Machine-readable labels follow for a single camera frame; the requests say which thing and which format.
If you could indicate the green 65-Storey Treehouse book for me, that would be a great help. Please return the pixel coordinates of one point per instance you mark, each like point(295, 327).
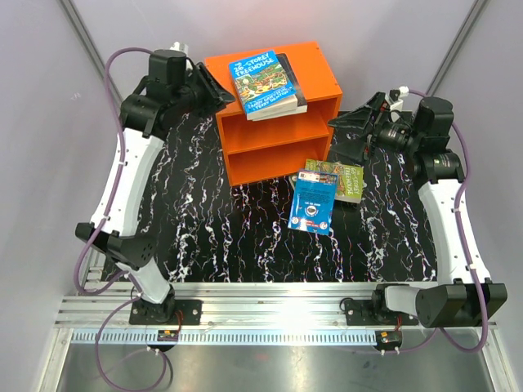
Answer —
point(349, 179)

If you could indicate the dark green book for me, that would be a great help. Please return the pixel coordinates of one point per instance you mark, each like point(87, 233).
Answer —
point(293, 180)

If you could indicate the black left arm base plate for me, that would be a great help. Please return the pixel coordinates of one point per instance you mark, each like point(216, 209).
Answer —
point(171, 312)

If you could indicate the right small circuit board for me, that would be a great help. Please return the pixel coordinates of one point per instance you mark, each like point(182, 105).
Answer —
point(389, 340)

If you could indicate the orange wooden shelf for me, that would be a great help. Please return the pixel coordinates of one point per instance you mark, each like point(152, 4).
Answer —
point(261, 150)

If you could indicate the blue back-cover book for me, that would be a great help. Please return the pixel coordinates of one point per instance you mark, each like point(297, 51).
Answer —
point(313, 200)

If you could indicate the right aluminium frame post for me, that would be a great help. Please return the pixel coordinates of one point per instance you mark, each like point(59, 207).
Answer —
point(464, 32)

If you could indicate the white slotted cable duct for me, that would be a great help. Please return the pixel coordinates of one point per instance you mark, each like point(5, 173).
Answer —
point(137, 336)

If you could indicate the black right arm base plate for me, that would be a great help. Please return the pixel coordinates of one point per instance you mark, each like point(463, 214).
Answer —
point(361, 313)

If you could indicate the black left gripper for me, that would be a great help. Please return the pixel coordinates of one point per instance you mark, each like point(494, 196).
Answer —
point(215, 96)

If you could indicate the aluminium front rail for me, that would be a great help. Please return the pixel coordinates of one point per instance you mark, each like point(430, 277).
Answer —
point(280, 306)

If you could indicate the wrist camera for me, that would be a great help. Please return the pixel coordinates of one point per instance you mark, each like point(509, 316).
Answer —
point(180, 49)
point(395, 97)

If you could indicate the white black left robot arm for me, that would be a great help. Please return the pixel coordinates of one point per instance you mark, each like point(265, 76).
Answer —
point(173, 86)

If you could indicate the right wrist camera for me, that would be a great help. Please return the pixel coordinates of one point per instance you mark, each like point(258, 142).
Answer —
point(395, 97)

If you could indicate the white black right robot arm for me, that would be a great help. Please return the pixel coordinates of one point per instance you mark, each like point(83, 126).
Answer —
point(465, 294)

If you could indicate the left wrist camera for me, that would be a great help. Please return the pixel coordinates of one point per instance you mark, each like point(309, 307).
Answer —
point(180, 49)

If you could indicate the left small circuit board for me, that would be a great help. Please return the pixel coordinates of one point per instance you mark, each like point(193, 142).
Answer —
point(168, 335)

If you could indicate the blue 26-Storey Treehouse book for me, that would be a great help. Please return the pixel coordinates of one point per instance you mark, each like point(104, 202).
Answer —
point(263, 85)

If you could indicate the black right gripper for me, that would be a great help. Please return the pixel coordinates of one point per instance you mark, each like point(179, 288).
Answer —
point(357, 149)

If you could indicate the small circuit board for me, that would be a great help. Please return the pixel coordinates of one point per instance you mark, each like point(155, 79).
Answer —
point(168, 335)
point(389, 340)

